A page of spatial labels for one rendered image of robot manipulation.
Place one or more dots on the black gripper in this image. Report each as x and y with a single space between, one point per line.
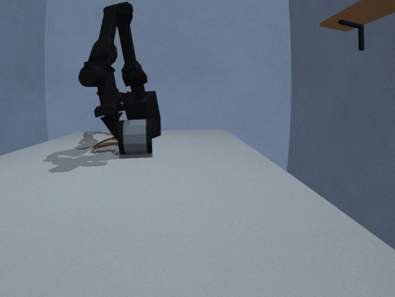
109 109

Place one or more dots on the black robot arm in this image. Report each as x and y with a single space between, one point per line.
98 72

